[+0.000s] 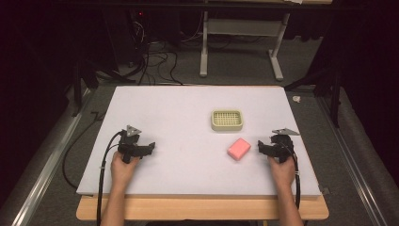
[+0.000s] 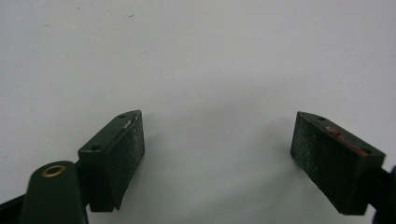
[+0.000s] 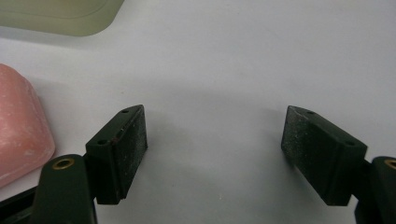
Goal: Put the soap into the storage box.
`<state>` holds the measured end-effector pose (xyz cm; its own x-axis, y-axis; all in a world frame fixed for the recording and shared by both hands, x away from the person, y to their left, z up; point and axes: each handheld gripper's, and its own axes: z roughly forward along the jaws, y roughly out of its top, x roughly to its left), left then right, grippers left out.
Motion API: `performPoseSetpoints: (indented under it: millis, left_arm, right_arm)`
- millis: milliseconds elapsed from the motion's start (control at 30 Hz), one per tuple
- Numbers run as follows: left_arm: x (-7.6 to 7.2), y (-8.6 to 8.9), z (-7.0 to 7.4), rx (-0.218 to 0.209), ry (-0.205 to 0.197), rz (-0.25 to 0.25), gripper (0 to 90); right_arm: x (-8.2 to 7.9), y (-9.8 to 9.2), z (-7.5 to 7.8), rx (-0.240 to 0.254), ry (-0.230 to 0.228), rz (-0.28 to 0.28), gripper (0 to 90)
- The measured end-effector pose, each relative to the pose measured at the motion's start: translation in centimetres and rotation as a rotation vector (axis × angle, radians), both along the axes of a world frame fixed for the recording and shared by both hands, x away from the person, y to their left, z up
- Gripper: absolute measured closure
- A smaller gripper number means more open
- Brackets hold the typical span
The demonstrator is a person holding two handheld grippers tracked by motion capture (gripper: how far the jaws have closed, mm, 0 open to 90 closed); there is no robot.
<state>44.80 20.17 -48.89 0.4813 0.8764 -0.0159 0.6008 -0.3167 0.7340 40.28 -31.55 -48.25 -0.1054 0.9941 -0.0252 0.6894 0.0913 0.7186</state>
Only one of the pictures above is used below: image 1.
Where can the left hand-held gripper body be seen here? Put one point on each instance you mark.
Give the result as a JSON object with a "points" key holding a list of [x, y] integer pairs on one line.
{"points": [[129, 147]]}

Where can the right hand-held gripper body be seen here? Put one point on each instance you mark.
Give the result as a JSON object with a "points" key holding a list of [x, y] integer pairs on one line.
{"points": [[282, 147]]}

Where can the person's left hand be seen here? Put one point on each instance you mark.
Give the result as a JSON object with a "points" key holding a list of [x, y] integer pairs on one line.
{"points": [[123, 172]]}

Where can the person's right hand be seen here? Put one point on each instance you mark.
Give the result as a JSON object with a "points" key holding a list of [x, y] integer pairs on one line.
{"points": [[283, 172]]}

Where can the pink soap bar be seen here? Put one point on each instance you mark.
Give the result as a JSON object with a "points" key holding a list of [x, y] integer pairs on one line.
{"points": [[239, 149]]}

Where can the white table mat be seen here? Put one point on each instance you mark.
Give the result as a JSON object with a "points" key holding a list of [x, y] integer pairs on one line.
{"points": [[188, 163]]}

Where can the cream slotted soap dish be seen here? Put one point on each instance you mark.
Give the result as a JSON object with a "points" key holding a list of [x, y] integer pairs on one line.
{"points": [[226, 120]]}

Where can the small white floor scrap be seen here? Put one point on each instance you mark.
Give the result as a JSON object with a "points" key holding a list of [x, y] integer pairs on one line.
{"points": [[296, 99]]}

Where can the black metal stand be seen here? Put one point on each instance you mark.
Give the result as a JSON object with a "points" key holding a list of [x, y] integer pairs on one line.
{"points": [[332, 91], [77, 88]]}

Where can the wooden table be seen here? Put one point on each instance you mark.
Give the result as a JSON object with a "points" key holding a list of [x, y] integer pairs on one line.
{"points": [[200, 208]]}

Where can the dark computer tower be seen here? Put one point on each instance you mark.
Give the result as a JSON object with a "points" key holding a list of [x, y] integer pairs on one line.
{"points": [[125, 34]]}

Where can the silver floor rail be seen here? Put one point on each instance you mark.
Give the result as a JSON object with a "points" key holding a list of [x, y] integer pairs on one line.
{"points": [[47, 169], [354, 169]]}

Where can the white metal desk frame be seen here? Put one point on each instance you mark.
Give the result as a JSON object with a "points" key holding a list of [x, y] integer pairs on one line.
{"points": [[241, 26]]}

